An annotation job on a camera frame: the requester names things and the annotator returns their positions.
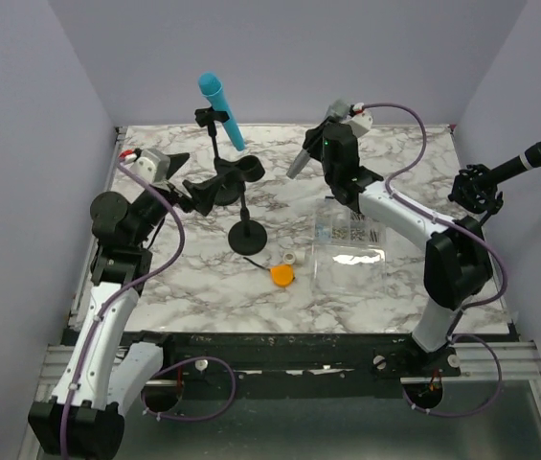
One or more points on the white plastic fitting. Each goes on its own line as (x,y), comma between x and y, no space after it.
(300,257)

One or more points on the clear plastic screw box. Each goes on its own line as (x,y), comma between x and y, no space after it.
(348,252)

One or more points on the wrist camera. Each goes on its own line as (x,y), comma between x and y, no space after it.
(150,164)
(359,119)

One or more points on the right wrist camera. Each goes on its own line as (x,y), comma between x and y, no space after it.
(359,119)

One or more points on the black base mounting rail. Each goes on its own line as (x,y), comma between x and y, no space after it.
(291,366)

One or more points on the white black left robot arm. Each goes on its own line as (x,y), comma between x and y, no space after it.
(85,415)

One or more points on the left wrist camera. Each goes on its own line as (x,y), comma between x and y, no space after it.
(150,164)

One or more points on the black fork clip mic stand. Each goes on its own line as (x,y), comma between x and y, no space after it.
(207,117)

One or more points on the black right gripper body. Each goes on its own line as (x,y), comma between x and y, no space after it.
(328,174)

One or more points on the black shock mount mic stand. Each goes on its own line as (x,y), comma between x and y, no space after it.
(475,198)

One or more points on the silver microphone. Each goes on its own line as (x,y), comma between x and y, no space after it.
(336,112)

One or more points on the black ring clip mic stand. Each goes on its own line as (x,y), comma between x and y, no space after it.
(247,237)

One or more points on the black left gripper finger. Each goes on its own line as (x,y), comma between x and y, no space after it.
(201,198)
(170,164)

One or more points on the blue microphone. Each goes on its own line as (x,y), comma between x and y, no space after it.
(212,90)

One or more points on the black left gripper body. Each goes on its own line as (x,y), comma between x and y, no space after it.
(185,202)

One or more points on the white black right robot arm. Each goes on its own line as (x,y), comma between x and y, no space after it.
(456,263)

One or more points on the black microphone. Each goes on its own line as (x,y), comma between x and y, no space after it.
(528,160)

